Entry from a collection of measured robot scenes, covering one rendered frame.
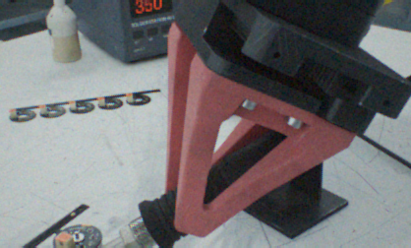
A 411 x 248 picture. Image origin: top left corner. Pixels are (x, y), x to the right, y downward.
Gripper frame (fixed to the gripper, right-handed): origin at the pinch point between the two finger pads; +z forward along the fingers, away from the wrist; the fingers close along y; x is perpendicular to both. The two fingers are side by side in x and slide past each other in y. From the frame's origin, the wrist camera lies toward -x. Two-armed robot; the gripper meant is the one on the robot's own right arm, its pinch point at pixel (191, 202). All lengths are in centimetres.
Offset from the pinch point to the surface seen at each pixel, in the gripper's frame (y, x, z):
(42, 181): -21.8, -1.8, 12.7
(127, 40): -44.6, 5.1, 5.0
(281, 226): -10.4, 11.8, 4.7
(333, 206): -11.8, 15.6, 2.6
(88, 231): -5.0, -2.0, 5.8
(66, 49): -48.4, 0.0, 9.6
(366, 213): -10.9, 17.6, 2.0
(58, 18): -48.6, -2.1, 6.6
